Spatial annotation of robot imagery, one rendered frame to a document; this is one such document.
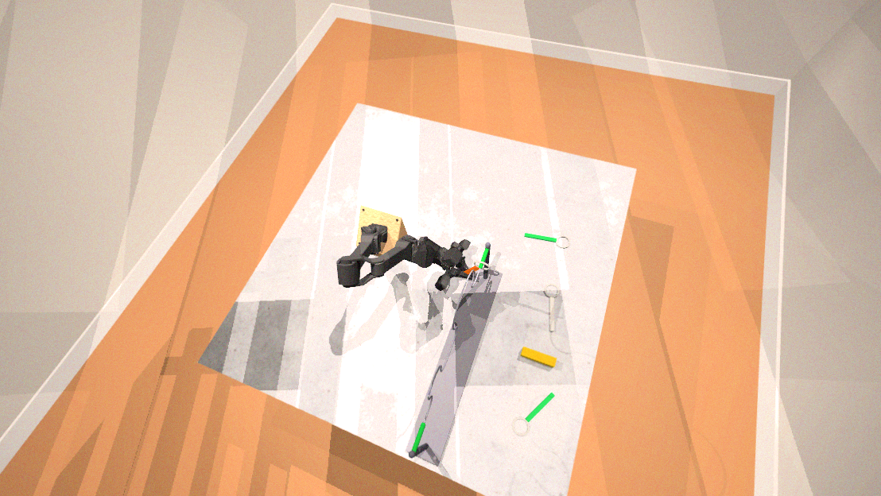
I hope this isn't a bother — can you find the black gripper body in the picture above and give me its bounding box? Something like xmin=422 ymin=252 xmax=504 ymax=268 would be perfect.
xmin=433 ymin=239 xmax=471 ymax=291

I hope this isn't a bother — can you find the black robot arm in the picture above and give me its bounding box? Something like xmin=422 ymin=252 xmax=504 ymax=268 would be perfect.
xmin=336 ymin=223 xmax=463 ymax=288

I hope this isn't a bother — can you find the yellow flat bar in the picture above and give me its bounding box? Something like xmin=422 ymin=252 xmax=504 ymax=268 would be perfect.
xmin=520 ymin=347 xmax=557 ymax=368

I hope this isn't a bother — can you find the grey loop with green handle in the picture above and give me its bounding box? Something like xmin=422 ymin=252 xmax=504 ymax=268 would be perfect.
xmin=512 ymin=393 xmax=555 ymax=436
xmin=524 ymin=233 xmax=570 ymax=248

